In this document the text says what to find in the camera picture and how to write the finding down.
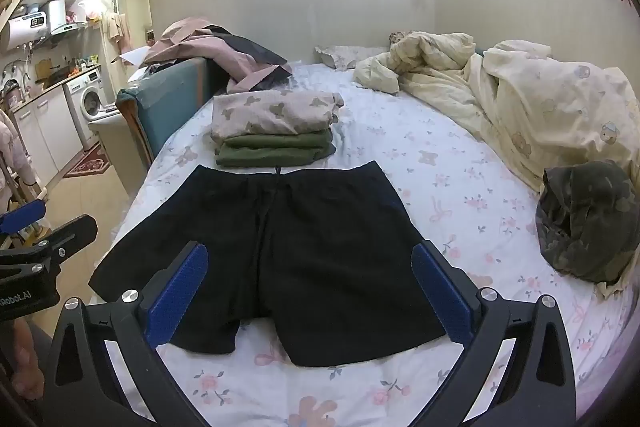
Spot white water heater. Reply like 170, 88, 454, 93
0, 0, 67, 54

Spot camouflage garment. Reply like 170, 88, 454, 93
535, 160, 640, 299

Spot folded green pants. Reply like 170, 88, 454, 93
215, 128, 337, 168

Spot white kitchen cabinet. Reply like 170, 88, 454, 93
11, 83, 85, 188

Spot floral pillow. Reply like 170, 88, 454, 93
314, 45, 390, 72

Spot floral bed sheet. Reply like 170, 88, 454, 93
92, 57, 640, 427

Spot folded bear print pants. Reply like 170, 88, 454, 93
210, 90, 345, 145

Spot white washing machine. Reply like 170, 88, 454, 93
64, 68, 110, 151

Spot cream duvet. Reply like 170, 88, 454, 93
351, 31, 640, 208

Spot teal sofa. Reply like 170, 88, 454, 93
116, 56, 226, 168

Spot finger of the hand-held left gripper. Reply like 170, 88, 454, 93
27, 213, 99, 269
0, 199, 49, 234

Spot person's left hand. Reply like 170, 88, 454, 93
11, 321, 46, 402

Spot pink fluffy garment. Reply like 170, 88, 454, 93
0, 109, 32, 208

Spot dark grey garment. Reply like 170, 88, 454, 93
210, 25, 290, 66

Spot range hood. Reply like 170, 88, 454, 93
49, 21, 89, 38

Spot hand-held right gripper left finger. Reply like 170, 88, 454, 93
35, 241, 211, 427

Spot white paper sheet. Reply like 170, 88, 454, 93
118, 45, 152, 68

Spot hanging towels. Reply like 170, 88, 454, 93
102, 11, 133, 56

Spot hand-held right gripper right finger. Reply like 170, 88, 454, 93
410, 241, 580, 427

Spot black pants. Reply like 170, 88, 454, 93
88, 160, 447, 368

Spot red patterned rug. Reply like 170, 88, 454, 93
62, 142, 112, 178

